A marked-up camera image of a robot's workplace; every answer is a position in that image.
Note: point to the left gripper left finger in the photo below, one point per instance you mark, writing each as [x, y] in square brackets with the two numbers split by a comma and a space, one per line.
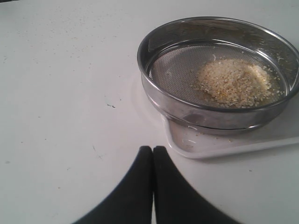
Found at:
[131, 200]

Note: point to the pile of yellow grains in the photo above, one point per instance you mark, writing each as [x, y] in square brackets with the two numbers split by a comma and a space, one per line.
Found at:
[228, 82]

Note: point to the white rectangular plastic tray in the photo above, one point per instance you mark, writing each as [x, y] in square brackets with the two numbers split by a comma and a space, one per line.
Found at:
[192, 143]

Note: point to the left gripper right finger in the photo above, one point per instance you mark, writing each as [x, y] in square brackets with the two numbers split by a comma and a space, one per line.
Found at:
[176, 201]

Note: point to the round stainless steel sieve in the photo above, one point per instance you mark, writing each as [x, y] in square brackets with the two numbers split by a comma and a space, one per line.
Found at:
[170, 55]

